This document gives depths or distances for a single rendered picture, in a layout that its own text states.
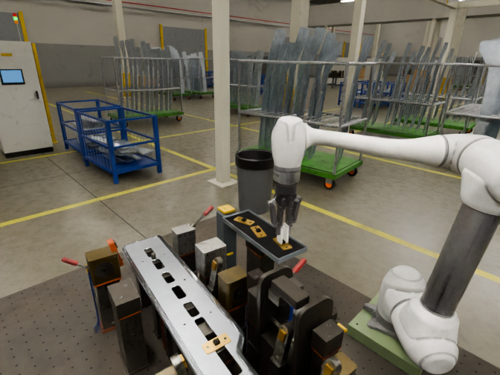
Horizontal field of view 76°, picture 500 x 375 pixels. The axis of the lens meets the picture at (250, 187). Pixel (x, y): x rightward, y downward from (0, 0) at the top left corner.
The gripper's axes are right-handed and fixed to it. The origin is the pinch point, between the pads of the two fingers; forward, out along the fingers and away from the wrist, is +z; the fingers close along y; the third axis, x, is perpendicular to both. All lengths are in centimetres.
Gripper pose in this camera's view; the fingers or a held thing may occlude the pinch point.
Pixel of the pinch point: (283, 233)
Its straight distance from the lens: 116.9
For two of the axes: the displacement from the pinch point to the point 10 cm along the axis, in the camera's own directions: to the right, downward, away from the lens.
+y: -9.1, 1.4, -3.9
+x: 4.1, 3.5, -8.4
